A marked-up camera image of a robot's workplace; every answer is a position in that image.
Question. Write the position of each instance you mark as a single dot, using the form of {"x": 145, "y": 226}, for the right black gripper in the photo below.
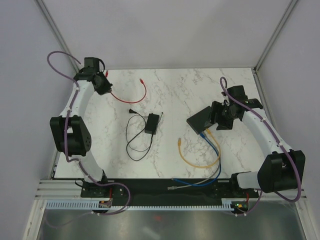
{"x": 216, "y": 107}

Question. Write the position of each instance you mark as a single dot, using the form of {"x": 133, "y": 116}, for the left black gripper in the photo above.
{"x": 107, "y": 88}

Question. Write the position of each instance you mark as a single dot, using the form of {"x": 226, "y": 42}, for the black network switch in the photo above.
{"x": 200, "y": 121}

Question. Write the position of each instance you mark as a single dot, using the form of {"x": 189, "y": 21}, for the black power adapter with cord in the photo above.
{"x": 150, "y": 127}

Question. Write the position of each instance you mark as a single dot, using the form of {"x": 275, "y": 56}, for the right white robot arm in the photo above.
{"x": 282, "y": 168}

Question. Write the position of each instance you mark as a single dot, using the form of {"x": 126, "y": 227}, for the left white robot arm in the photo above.
{"x": 70, "y": 133}

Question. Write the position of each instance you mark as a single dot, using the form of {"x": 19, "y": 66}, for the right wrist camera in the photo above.
{"x": 238, "y": 93}

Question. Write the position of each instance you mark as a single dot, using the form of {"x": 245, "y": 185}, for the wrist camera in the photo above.
{"x": 238, "y": 93}
{"x": 94, "y": 63}

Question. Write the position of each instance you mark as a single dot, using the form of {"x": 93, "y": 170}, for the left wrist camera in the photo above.
{"x": 94, "y": 63}

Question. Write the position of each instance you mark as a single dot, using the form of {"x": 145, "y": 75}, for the white slotted cable duct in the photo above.
{"x": 98, "y": 205}

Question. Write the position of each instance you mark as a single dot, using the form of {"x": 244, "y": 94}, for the left aluminium frame post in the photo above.
{"x": 52, "y": 25}

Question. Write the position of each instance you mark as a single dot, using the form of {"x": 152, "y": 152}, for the aluminium frame post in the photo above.
{"x": 52, "y": 25}
{"x": 275, "y": 34}

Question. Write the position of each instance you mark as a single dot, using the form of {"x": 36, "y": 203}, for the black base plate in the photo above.
{"x": 164, "y": 191}

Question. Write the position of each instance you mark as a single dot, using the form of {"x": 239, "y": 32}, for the right aluminium frame post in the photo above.
{"x": 275, "y": 34}

